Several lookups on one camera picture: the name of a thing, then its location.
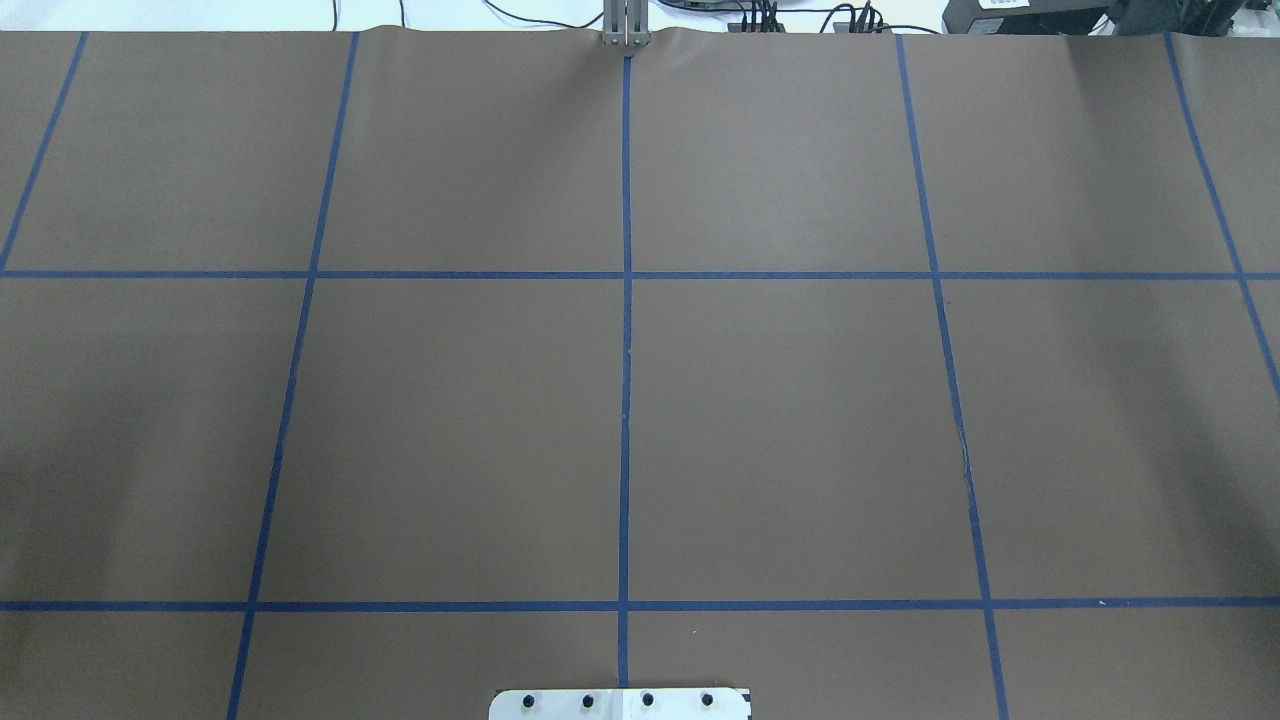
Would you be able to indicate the black electronics box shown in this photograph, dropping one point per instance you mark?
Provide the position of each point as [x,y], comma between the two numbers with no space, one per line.
[1070,18]

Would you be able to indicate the aluminium frame post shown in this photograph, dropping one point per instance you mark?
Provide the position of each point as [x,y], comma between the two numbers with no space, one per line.
[625,23]

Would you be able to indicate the white pedestal column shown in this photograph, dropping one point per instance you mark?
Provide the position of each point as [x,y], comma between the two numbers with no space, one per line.
[623,703]

